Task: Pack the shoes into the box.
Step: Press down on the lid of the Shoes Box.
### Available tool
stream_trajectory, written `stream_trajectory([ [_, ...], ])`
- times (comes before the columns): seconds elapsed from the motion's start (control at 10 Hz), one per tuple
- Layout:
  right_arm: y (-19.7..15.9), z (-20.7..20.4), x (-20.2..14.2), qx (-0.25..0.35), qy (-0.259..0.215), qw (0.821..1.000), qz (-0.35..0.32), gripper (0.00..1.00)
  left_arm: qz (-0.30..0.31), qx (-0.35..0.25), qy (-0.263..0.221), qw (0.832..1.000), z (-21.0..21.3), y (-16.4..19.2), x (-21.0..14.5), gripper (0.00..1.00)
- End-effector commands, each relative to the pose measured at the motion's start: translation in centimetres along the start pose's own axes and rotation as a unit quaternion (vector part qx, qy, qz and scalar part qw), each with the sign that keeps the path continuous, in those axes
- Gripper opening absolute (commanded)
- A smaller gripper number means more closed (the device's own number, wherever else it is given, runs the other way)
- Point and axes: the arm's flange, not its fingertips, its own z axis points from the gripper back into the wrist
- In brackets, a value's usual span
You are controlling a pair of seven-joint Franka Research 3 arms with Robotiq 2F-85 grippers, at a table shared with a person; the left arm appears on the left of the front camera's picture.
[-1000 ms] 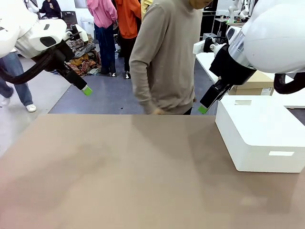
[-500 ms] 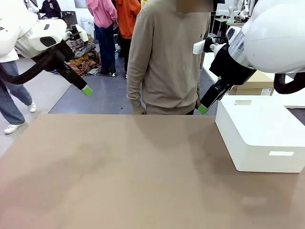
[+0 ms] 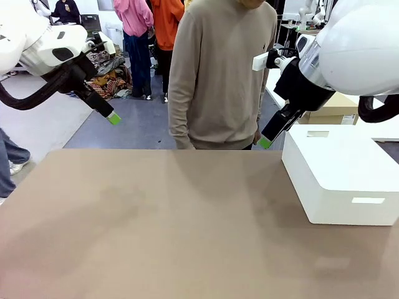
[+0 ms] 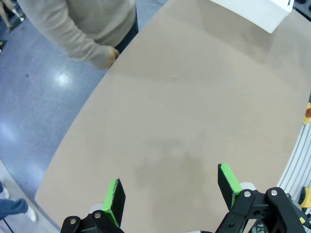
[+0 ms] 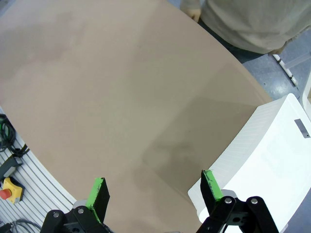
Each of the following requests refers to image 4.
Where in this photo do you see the bystander in blue jeans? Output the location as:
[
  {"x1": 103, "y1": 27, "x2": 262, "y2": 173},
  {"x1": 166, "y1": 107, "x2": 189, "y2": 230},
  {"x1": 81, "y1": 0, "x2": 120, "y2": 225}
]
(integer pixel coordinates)
[{"x1": 0, "y1": 181, "x2": 39, "y2": 223}]

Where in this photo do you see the person in beige sweater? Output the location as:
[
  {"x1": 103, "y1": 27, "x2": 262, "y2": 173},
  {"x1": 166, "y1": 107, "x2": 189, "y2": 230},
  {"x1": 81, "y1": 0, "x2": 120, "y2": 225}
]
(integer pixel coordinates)
[{"x1": 16, "y1": 0, "x2": 139, "y2": 70}]

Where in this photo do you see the person's right forearm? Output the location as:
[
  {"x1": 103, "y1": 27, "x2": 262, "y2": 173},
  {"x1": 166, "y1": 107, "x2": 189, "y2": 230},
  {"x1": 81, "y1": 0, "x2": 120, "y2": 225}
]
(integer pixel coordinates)
[{"x1": 43, "y1": 14, "x2": 115, "y2": 70}]

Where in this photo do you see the red emergency stop button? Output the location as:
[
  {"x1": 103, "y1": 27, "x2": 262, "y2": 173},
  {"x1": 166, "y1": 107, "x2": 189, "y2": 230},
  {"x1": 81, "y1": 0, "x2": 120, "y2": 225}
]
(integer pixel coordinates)
[{"x1": 302, "y1": 101, "x2": 311, "y2": 125}]

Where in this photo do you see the white plastic storage box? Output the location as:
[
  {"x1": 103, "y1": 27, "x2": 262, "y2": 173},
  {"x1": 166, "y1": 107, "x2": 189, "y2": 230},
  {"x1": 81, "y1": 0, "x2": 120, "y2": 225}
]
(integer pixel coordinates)
[{"x1": 210, "y1": 0, "x2": 295, "y2": 34}]

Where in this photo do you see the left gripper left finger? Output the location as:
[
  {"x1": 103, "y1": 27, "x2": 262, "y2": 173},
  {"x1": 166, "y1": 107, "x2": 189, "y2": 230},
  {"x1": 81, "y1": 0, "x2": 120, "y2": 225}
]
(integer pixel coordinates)
[{"x1": 60, "y1": 178, "x2": 126, "y2": 233}]

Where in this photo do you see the person's right hand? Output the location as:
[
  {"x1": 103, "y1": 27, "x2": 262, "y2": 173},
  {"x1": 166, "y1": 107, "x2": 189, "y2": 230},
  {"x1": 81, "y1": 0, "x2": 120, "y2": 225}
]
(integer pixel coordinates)
[{"x1": 106, "y1": 45, "x2": 120, "y2": 68}]

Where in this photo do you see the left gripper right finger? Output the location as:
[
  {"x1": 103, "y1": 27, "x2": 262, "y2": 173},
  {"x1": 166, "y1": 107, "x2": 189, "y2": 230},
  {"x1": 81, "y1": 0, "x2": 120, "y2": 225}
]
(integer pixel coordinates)
[{"x1": 213, "y1": 163, "x2": 307, "y2": 233}]

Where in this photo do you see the aluminium frame rail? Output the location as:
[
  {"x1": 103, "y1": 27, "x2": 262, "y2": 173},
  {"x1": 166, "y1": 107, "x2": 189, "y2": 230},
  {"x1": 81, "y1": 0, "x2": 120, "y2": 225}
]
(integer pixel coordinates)
[{"x1": 276, "y1": 114, "x2": 311, "y2": 209}]

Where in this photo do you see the yellow and black bracket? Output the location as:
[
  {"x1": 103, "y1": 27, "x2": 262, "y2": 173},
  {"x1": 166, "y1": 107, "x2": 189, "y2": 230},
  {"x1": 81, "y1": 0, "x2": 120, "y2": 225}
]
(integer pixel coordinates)
[{"x1": 297, "y1": 186, "x2": 311, "y2": 210}]

